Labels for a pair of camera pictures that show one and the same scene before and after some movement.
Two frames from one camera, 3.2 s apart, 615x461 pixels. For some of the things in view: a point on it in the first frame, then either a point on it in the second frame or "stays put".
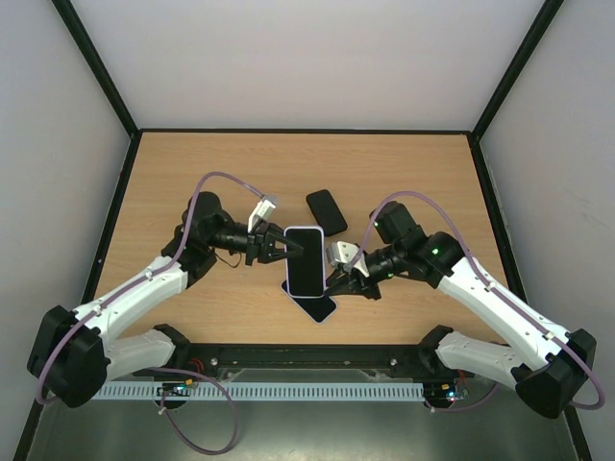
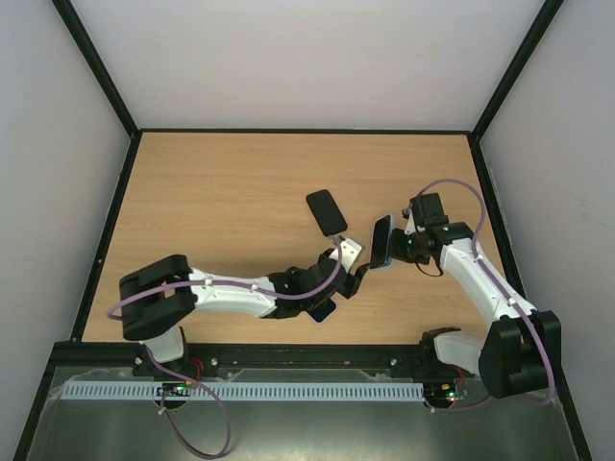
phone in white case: x=316 y=309 stays put
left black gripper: x=261 y=244 -> x=359 y=274
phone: x=327 y=212 stays put
